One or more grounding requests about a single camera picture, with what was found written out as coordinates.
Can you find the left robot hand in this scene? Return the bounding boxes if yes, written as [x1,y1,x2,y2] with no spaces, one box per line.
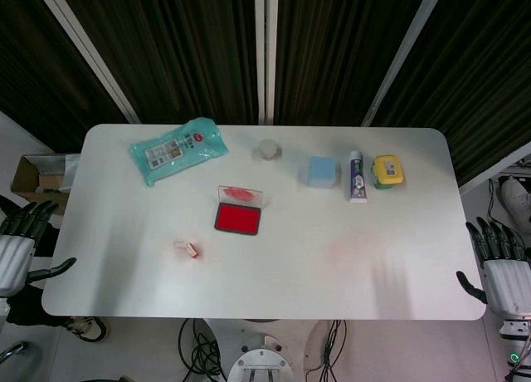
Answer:
[0,199,78,298]

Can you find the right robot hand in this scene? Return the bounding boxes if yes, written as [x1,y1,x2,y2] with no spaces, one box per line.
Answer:
[455,217,531,316]

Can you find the small red white stamp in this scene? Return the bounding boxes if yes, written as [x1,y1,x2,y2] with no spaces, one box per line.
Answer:
[173,240,202,261]

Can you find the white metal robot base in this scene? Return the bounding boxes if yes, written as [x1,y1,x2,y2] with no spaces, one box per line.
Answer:
[202,318,333,382]

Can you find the red ink pad clear lid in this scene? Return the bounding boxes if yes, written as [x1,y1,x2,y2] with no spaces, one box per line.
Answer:
[213,184,264,237]

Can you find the open cardboard box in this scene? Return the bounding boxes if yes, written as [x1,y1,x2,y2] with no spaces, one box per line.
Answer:
[10,154,80,215]

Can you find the black white sneaker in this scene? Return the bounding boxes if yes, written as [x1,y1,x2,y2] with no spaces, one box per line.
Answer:
[61,315,110,342]

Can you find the green tub yellow lid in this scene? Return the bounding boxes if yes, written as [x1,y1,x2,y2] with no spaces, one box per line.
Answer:
[370,154,406,190]

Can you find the purple white toothpaste tube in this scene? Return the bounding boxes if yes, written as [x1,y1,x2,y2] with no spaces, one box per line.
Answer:
[347,150,369,204]

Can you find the teal wet wipes pack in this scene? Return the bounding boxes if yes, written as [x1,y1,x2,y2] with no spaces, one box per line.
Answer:
[129,116,230,188]

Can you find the dark curtain panel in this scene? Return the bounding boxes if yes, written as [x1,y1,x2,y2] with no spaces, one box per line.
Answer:
[375,0,531,188]
[0,0,128,153]
[273,0,428,128]
[56,0,261,125]

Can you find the light blue cube box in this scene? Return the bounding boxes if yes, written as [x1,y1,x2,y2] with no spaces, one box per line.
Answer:
[305,155,338,190]

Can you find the small white jar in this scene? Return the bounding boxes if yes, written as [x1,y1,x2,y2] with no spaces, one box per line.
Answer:
[257,139,278,161]

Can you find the white frame post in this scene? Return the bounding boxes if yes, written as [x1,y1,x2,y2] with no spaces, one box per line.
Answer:
[458,151,531,196]
[253,0,280,125]
[32,0,140,124]
[361,0,449,128]

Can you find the black cable bundle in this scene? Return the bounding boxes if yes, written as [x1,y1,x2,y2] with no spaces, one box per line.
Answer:
[178,318,228,382]
[305,318,348,382]

